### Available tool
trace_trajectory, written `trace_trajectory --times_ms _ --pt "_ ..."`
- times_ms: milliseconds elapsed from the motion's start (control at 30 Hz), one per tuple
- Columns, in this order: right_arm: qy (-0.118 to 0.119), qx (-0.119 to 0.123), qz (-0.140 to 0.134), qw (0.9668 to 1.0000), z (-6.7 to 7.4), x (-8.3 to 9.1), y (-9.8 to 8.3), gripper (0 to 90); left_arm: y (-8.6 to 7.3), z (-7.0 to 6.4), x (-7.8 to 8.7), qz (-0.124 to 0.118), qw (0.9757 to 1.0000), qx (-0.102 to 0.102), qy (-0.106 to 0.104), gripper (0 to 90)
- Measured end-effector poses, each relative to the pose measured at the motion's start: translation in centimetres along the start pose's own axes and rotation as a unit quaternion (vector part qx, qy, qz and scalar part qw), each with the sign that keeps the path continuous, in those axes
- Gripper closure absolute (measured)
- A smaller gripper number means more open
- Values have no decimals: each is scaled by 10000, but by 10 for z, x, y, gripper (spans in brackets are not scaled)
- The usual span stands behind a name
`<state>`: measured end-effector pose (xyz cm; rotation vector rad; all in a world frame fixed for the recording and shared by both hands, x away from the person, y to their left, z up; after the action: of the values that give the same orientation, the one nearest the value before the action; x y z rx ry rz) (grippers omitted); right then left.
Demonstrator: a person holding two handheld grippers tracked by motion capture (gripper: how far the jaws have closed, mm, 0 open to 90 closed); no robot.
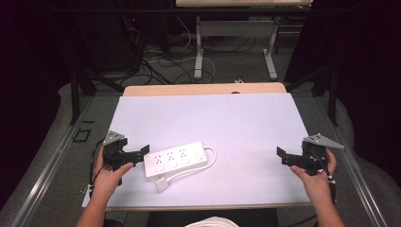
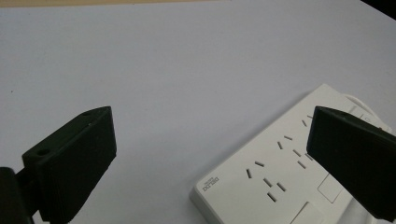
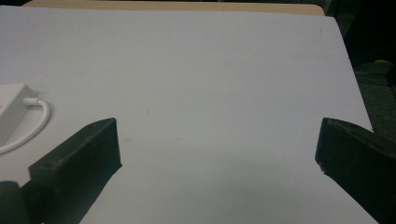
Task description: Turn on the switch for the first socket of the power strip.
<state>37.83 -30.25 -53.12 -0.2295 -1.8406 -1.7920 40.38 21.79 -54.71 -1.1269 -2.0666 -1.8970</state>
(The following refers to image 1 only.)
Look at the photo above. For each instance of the white desk with metal legs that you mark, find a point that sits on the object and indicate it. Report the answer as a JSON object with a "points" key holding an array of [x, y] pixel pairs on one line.
{"points": [[236, 28]]}

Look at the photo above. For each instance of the white power strip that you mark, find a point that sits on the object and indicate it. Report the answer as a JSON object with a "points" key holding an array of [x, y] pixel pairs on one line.
{"points": [[175, 159]]}

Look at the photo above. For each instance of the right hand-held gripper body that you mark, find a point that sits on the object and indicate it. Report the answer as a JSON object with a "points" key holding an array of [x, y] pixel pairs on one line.
{"points": [[313, 157]]}

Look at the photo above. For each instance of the black equipment rack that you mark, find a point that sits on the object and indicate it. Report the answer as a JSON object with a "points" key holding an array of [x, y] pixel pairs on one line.
{"points": [[110, 41]]}

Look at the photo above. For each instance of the white table mat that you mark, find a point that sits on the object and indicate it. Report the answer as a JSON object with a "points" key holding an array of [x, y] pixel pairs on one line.
{"points": [[208, 123]]}

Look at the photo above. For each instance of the white power plug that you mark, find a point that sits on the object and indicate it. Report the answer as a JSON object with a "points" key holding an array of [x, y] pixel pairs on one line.
{"points": [[161, 184]]}

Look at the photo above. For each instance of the person's right hand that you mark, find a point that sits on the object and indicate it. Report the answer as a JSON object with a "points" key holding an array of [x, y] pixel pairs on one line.
{"points": [[318, 186]]}

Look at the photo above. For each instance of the black metal stand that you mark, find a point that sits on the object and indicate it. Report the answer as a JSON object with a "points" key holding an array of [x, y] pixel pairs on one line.
{"points": [[75, 94], [331, 91]]}

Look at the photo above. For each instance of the person's white clothing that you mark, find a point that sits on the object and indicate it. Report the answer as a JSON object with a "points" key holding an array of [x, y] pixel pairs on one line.
{"points": [[212, 222]]}

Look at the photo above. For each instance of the aluminium floor rail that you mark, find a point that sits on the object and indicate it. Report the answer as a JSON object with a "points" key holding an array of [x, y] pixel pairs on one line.
{"points": [[353, 170], [47, 170]]}

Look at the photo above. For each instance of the person's left hand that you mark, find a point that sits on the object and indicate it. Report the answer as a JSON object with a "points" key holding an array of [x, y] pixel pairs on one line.
{"points": [[105, 181]]}

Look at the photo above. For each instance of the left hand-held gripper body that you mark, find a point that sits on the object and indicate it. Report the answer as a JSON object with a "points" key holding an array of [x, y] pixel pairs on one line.
{"points": [[114, 151]]}

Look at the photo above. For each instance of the wooden table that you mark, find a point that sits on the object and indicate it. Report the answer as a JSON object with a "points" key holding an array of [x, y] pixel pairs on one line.
{"points": [[176, 89]]}

